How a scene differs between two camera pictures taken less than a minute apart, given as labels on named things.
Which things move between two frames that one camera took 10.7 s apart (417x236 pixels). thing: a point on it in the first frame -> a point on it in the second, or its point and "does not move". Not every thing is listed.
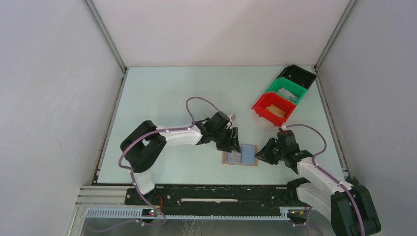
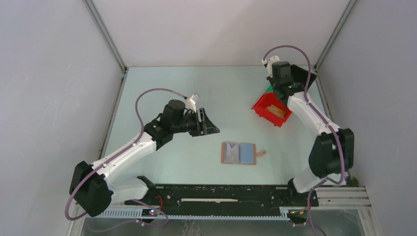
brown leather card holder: [246, 157] does not move
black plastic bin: [298, 74] does not move
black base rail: [216, 195] does not move
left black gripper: [232, 144] -> [209, 127]
